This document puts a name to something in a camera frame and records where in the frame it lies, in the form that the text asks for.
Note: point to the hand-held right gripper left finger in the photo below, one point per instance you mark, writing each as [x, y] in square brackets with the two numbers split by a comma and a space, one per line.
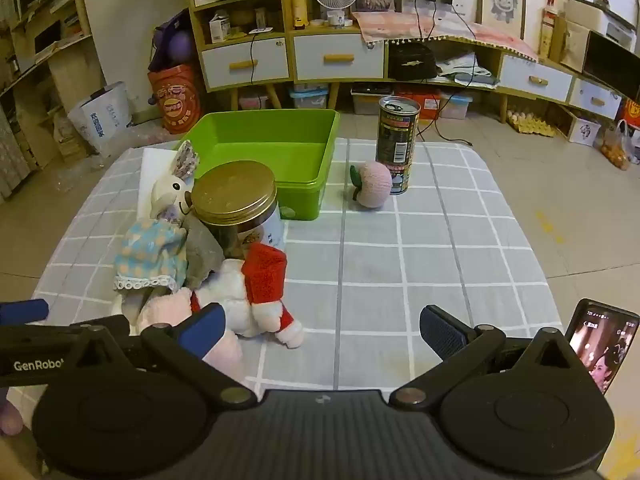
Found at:
[206, 327]

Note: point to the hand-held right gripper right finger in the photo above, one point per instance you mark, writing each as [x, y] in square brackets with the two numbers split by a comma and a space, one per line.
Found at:
[440, 332]

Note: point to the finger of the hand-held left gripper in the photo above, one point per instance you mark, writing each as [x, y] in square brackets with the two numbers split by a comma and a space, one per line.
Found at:
[22, 311]

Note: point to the pink white santa plush toy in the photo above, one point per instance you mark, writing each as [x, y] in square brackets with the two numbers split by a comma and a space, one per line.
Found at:
[235, 290]

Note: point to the rabbit plush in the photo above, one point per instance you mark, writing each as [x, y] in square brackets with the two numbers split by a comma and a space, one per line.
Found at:
[150, 250]

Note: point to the white foam block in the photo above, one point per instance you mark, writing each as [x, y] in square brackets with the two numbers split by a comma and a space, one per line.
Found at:
[150, 175]

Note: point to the green plastic bin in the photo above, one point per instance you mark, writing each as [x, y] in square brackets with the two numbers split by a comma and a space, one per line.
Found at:
[260, 145]

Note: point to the person's left hand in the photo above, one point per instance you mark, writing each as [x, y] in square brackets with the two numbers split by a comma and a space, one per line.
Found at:
[9, 415]

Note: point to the grey plush cloth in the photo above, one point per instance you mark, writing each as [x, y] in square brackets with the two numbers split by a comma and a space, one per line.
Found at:
[200, 252]

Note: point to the black smartphone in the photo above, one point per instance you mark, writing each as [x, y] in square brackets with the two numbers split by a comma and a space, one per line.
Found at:
[600, 345]

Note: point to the pink knitted peach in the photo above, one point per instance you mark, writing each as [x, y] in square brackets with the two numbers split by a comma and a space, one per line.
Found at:
[375, 185]

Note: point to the black tall can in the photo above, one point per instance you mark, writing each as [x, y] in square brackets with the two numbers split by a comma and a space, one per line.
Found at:
[397, 145]

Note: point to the white woven sack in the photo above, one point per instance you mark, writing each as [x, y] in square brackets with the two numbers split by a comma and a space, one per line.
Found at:
[100, 117]

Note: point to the clear plastic storage box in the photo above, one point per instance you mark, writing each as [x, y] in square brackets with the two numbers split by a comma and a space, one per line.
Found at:
[456, 106]
[370, 101]
[309, 99]

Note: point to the red printed bag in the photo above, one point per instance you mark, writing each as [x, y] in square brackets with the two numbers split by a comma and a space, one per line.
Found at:
[172, 102]

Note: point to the egg tray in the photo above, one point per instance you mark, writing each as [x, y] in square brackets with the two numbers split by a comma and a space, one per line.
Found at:
[530, 122]

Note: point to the cardboard box with drawing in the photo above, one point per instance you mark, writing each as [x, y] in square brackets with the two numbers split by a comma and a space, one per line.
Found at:
[582, 127]

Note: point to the bag of oranges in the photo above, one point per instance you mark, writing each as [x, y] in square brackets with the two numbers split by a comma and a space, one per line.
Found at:
[616, 152]

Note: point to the wooden low cabinet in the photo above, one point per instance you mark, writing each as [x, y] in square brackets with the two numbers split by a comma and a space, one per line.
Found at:
[535, 80]

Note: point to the purple plush toy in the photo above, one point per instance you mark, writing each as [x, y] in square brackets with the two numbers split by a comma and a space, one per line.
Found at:
[175, 42]

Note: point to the wooden shelf cabinet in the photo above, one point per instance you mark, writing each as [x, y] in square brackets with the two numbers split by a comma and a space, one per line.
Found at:
[310, 57]

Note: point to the small white box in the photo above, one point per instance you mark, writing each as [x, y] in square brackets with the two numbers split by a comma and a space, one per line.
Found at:
[219, 27]

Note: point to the pink tasselled cloth runner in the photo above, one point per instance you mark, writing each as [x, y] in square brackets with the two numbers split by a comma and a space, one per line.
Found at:
[450, 27]

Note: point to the black monitor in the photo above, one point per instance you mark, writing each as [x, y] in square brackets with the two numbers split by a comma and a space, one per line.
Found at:
[607, 67]

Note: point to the yellow bottle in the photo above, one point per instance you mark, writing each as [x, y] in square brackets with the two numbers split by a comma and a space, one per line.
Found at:
[299, 10]

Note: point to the framed cartoon girl picture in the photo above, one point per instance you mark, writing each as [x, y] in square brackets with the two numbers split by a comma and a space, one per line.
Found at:
[501, 2]

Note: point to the white printer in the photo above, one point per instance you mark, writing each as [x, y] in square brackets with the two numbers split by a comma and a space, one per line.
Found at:
[600, 22]

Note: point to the wooden wall shelving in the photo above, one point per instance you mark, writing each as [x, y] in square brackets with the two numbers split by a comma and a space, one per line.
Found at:
[45, 60]

